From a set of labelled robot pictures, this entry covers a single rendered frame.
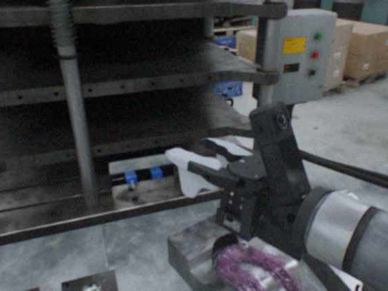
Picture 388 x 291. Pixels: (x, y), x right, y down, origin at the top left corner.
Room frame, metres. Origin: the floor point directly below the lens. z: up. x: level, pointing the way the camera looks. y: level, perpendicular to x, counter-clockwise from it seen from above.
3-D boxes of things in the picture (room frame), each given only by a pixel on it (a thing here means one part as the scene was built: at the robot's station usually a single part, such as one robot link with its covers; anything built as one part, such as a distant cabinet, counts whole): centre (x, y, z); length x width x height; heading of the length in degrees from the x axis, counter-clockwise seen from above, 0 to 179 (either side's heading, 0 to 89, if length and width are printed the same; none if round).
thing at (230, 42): (6.61, -0.64, 0.24); 0.52 x 0.38 x 0.20; 120
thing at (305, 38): (1.65, -0.46, 0.74); 0.31 x 0.22 x 1.47; 109
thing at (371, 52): (5.61, -2.33, 0.37); 1.20 x 0.82 x 0.74; 32
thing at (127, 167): (1.50, 0.29, 0.87); 0.50 x 0.27 x 0.17; 19
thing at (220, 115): (1.57, 0.35, 0.96); 1.29 x 0.83 x 0.18; 109
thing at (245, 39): (6.15, -1.06, 0.34); 0.63 x 0.45 x 0.40; 24
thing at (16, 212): (1.56, 0.36, 0.76); 1.30 x 0.84 x 0.07; 109
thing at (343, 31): (5.06, -1.48, 0.47); 1.22 x 0.80 x 0.94; 28
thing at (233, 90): (4.74, -0.36, 0.11); 0.61 x 0.43 x 0.22; 30
